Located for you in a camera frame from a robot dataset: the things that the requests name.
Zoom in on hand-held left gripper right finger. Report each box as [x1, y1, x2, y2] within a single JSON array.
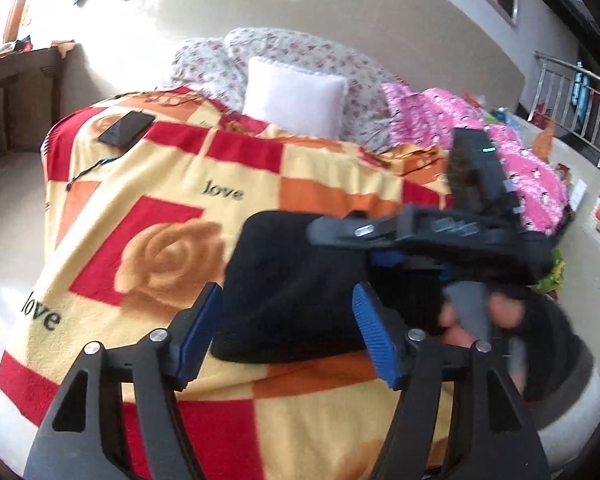
[[352, 282, 551, 480]]

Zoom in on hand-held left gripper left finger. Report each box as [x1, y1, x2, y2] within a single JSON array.
[[24, 282, 224, 480]]

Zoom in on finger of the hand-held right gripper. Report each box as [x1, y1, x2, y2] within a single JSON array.
[[370, 250, 416, 267], [307, 211, 411, 252]]

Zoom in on black pants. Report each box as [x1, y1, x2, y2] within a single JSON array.
[[211, 211, 456, 365]]

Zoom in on person's right forearm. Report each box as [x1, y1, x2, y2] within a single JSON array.
[[522, 290, 598, 411]]

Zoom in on person's right hand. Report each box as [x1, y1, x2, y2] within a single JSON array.
[[437, 287, 561, 346]]

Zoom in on green packet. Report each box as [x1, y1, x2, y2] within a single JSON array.
[[530, 250, 568, 301]]

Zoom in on colourful packets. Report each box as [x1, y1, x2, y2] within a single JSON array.
[[532, 125, 588, 206]]

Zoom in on pink penguin print quilt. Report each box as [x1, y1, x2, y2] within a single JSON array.
[[382, 82, 573, 233]]

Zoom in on white pillow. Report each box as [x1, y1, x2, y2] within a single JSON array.
[[242, 56, 349, 138]]

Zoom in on red orange printed blanket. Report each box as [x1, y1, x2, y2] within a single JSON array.
[[0, 87, 481, 480]]

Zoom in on floral patterned pillows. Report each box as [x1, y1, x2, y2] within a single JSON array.
[[162, 27, 398, 153]]

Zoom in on metal railing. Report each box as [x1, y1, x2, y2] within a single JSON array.
[[527, 50, 600, 171]]

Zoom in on black smartphone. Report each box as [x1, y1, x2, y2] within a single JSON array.
[[97, 111, 157, 148]]

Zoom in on dark wooden desk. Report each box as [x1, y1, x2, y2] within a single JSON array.
[[0, 45, 63, 216]]

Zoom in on braided charging cable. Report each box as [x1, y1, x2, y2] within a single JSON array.
[[65, 151, 127, 194]]

